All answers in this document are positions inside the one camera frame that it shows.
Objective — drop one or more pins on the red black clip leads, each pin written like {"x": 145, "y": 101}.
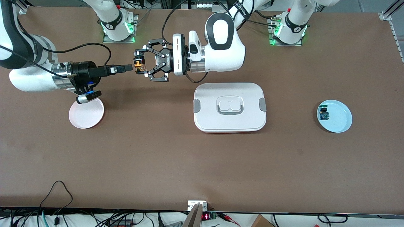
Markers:
{"x": 225, "y": 216}

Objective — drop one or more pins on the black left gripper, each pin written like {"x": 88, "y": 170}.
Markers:
{"x": 168, "y": 59}

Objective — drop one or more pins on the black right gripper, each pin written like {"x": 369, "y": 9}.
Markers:
{"x": 82, "y": 72}

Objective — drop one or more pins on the orange black switch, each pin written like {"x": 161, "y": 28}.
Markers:
{"x": 140, "y": 64}

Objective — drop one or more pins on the grey metal bar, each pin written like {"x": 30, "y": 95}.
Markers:
{"x": 193, "y": 219}

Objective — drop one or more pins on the red digit display module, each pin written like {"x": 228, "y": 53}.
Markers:
{"x": 205, "y": 217}

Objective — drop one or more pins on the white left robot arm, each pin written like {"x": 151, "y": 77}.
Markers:
{"x": 227, "y": 56}

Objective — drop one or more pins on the perforated white metal rail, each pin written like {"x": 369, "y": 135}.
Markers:
{"x": 396, "y": 39}

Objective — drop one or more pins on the pink round plate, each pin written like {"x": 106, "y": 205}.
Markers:
{"x": 86, "y": 116}

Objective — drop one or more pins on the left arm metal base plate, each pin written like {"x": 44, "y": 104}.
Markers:
{"x": 270, "y": 34}

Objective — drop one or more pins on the silver electrical box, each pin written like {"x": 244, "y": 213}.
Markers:
{"x": 205, "y": 5}

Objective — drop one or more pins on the black red power strip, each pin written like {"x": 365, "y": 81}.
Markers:
{"x": 121, "y": 224}

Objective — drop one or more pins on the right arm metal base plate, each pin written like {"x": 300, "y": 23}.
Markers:
{"x": 135, "y": 19}

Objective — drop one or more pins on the grey plug block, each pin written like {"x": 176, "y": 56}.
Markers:
{"x": 173, "y": 224}

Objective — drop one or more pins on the white lidded lunch box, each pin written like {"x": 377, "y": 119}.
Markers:
{"x": 229, "y": 94}

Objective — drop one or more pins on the blue green switch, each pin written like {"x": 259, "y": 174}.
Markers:
{"x": 323, "y": 114}

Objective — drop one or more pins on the light blue round plate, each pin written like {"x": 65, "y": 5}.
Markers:
{"x": 339, "y": 118}

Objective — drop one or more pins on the slanted aluminium profile rail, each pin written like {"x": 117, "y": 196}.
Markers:
{"x": 386, "y": 15}

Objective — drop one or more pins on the small white mount block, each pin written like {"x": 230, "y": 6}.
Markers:
{"x": 192, "y": 204}

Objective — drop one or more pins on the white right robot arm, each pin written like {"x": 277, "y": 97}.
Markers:
{"x": 28, "y": 78}

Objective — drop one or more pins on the brown cardboard box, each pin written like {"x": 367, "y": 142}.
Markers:
{"x": 262, "y": 222}

